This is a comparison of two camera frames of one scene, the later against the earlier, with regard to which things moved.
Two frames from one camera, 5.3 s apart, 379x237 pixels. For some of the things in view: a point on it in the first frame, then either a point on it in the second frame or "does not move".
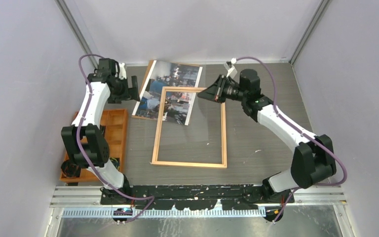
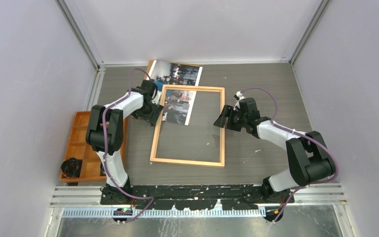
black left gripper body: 121,93 → 143,111
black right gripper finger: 215,92 → 223,120
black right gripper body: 233,92 → 238,120
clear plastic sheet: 191,129 does not move
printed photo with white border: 178,105 does not move
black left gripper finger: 133,93 → 152,116
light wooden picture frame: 155,153 does not move
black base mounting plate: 196,197 does not move
